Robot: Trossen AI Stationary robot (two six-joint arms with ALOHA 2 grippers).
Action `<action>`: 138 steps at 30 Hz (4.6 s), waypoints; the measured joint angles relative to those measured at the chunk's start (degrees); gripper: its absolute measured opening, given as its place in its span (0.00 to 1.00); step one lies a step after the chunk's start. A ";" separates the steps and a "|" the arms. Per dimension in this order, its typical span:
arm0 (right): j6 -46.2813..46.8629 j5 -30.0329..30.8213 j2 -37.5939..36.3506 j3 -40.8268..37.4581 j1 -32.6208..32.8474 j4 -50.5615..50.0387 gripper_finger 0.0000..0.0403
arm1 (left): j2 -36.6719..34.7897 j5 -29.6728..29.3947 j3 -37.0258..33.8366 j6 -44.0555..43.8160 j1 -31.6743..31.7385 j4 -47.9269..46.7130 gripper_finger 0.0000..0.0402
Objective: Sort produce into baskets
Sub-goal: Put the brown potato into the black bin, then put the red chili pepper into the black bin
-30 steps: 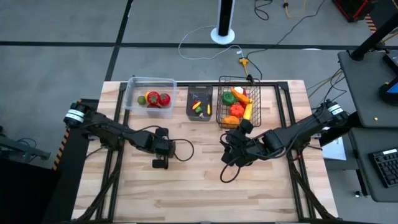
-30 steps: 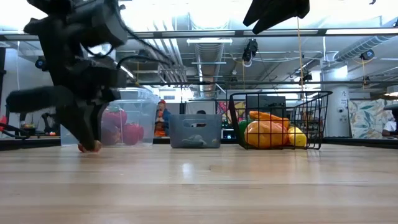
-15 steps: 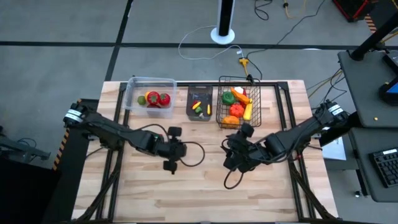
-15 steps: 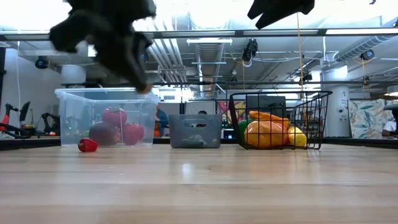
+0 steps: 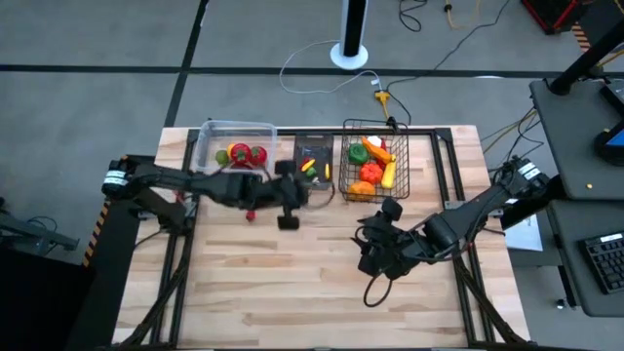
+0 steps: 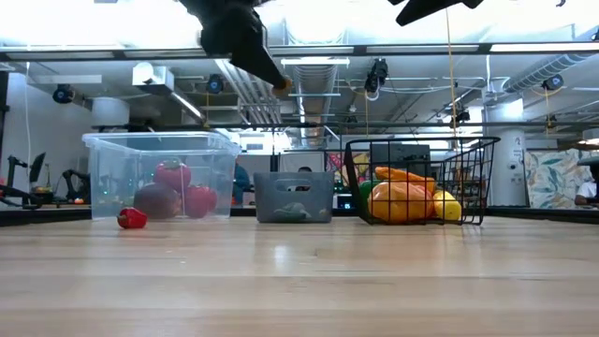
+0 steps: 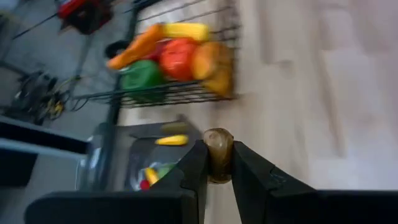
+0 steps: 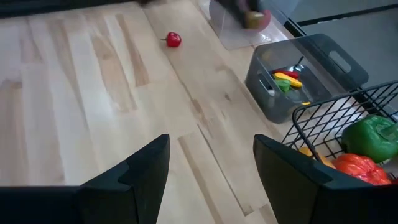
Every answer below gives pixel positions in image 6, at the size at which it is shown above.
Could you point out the clear plastic bin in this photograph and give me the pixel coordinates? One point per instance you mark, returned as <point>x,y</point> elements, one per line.
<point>215,154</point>

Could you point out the white ceiling lamp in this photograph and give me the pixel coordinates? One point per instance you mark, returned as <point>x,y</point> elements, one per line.
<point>314,62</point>

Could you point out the leaf pattern wall picture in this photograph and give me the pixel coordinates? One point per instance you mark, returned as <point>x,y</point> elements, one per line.
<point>557,175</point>

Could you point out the black table frame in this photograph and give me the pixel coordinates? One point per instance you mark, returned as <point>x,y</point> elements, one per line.
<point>47,215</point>

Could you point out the black ceiling-hung device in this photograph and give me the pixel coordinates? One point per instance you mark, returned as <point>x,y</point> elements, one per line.
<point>377,75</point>

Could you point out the pink yellow wall picture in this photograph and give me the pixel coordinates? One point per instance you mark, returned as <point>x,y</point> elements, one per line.
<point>334,161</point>

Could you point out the black tilted monitor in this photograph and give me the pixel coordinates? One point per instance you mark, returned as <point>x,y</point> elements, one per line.
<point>37,166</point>

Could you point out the white garlic bulb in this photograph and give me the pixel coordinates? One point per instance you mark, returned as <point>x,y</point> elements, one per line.
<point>292,213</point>

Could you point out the grey plastic basket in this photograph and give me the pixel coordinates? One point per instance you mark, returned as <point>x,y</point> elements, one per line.
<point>318,187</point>

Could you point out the orange yellow bell pepper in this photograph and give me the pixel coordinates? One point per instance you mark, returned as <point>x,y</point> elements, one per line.
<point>398,203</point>

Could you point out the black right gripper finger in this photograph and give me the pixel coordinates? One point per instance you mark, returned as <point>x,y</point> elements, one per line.
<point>435,7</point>

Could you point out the long yellow squash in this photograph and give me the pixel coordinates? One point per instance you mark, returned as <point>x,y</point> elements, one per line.
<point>448,207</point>

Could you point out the white round column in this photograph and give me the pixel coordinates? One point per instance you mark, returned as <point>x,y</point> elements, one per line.
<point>510,178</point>

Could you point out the round black ceiling camera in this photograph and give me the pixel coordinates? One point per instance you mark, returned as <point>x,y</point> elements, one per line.
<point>553,82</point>
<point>215,84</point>
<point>62,94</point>

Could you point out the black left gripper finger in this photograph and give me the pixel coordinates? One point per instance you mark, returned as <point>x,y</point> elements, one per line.
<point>259,65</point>

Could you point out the white ceiling unit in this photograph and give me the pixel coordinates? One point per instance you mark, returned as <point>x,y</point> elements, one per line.
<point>152,75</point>

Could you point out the black background crossbar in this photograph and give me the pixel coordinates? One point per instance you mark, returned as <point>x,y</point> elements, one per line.
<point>281,125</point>

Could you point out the small red bell pepper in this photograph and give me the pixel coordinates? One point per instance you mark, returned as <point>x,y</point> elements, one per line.
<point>132,218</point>

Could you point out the overhead rig light bar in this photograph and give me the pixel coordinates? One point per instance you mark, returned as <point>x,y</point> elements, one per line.
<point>327,50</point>

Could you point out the white cylindrical tank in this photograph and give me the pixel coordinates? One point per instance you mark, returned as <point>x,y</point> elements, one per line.
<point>110,112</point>

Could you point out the person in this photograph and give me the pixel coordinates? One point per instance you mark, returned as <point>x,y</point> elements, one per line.
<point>587,189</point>
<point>242,182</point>
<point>304,169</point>

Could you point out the orange carrot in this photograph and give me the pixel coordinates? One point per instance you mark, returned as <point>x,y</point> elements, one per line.
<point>402,175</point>

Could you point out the black background robot arm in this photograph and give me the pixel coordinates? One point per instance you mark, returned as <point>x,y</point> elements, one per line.
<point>18,163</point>
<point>77,180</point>

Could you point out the silver spiral duct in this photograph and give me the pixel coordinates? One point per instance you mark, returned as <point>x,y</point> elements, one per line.
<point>543,70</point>

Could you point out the large green bell pepper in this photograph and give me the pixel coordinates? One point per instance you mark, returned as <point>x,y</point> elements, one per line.
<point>366,189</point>

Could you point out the dark grey monitor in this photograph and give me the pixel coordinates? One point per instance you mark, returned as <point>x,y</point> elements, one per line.
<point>398,156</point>

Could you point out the silver ceiling duct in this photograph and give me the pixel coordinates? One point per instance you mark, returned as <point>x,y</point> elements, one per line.
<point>313,79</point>

